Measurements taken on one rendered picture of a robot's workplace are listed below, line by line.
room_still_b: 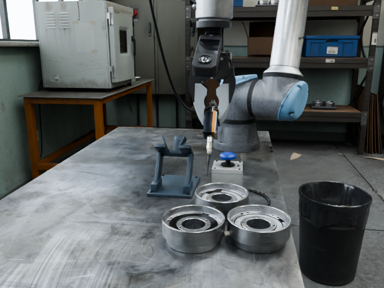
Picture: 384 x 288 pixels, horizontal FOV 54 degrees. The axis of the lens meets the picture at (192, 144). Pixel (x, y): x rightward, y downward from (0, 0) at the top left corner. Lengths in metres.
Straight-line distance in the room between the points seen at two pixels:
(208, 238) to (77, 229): 0.25
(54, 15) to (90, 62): 0.42
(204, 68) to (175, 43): 3.79
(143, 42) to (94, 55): 1.71
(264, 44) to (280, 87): 3.02
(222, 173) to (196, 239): 0.30
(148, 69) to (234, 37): 1.09
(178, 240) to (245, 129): 0.63
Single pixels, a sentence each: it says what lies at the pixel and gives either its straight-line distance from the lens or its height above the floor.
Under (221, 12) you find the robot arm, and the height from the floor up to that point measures 1.18.
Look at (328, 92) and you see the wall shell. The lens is 4.76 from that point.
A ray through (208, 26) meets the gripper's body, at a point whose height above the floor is 1.16.
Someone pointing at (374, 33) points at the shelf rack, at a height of 1.24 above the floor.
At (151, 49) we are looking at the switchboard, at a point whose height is 1.08.
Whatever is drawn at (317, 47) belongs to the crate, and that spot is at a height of 1.11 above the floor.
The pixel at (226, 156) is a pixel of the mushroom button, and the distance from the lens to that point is 0.87.
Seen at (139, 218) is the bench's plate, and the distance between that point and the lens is 0.74.
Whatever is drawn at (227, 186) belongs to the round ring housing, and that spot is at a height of 0.83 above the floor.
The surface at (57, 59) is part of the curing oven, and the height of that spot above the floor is 1.02.
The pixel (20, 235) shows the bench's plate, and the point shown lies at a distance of 0.74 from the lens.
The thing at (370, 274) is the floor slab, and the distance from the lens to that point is 2.21.
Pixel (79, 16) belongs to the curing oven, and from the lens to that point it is 2.96.
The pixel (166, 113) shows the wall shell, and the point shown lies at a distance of 4.81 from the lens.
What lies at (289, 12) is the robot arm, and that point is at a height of 1.21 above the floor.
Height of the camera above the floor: 1.12
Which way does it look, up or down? 15 degrees down
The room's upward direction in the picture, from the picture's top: straight up
